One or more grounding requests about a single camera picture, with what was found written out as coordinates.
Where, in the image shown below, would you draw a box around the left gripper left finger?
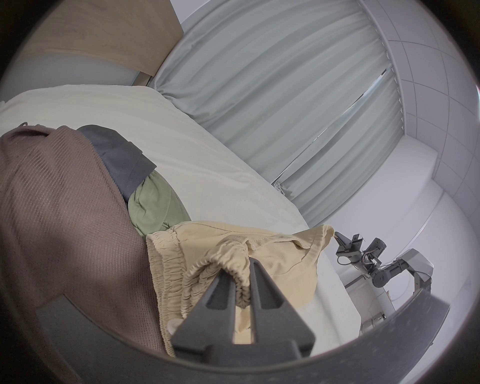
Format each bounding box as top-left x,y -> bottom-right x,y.
171,270 -> 242,357

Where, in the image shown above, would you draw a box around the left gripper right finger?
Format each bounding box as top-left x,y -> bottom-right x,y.
248,257 -> 316,357

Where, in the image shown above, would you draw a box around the cream shorts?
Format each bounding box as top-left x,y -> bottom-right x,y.
146,221 -> 335,357

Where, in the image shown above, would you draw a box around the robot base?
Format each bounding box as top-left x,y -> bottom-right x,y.
344,279 -> 396,336

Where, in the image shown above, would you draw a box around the bed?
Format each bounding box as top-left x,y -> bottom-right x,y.
0,0 -> 363,358

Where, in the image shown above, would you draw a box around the green garment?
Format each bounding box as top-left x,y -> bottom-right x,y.
127,170 -> 192,238

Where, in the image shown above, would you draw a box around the brown knitted garment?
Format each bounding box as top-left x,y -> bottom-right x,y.
0,125 -> 168,354

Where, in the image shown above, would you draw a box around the blue-green curtain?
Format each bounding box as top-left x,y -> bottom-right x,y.
153,0 -> 408,229

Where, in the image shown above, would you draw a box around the dark grey garment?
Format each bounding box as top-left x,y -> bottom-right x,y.
76,124 -> 158,200

